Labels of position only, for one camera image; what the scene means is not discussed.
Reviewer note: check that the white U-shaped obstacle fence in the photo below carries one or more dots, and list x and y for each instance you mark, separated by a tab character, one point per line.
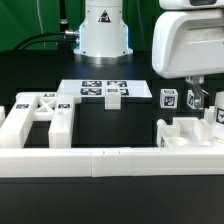
103	162

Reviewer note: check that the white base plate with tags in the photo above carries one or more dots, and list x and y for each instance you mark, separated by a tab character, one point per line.
97	88

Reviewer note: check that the white chair back frame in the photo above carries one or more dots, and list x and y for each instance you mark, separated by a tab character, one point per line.
57	108

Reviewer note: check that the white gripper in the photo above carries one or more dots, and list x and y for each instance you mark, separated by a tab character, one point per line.
189	43

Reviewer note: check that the white chair seat part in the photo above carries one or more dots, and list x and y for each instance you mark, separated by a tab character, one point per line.
186	131

